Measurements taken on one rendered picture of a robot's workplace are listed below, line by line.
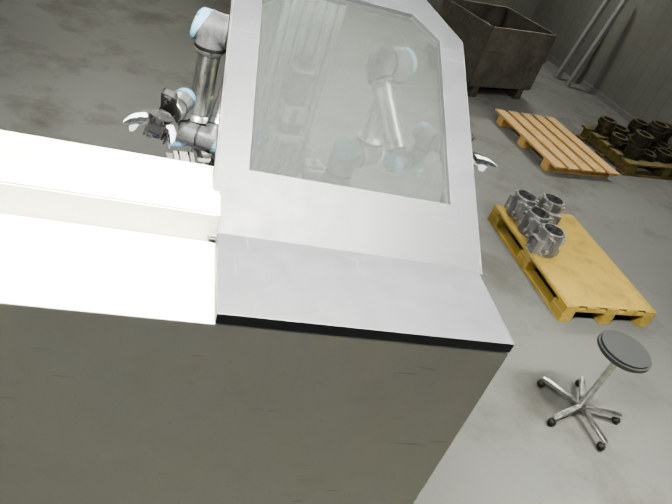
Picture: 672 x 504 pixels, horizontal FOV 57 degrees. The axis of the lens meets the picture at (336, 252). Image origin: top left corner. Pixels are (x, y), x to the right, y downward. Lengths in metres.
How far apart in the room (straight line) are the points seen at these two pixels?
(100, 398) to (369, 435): 0.67
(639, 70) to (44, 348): 9.20
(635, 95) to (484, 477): 7.37
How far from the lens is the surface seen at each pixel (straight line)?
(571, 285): 4.75
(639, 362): 3.64
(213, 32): 2.33
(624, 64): 10.13
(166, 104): 2.05
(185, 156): 2.87
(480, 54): 7.76
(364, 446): 1.71
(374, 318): 1.40
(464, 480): 3.25
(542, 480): 3.50
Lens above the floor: 2.38
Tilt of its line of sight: 35 degrees down
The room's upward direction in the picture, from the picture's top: 20 degrees clockwise
